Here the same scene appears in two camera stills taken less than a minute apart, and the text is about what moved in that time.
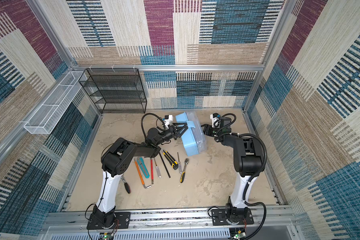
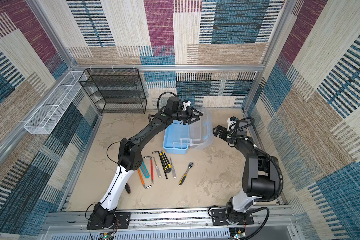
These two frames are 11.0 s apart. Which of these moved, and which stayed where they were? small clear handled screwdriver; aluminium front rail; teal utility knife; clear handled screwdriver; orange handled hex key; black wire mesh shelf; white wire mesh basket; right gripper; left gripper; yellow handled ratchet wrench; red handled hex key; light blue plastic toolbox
Moved: yellow handled ratchet wrench; right gripper; left gripper; light blue plastic toolbox; clear handled screwdriver
Stayed: orange handled hex key; small clear handled screwdriver; white wire mesh basket; black wire mesh shelf; teal utility knife; aluminium front rail; red handled hex key
